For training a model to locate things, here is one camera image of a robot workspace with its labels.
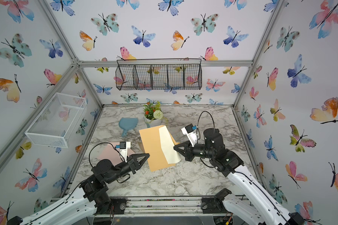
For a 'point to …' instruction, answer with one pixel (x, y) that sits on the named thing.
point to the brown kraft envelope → (151, 140)
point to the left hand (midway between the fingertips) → (148, 155)
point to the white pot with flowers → (153, 115)
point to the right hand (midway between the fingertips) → (177, 146)
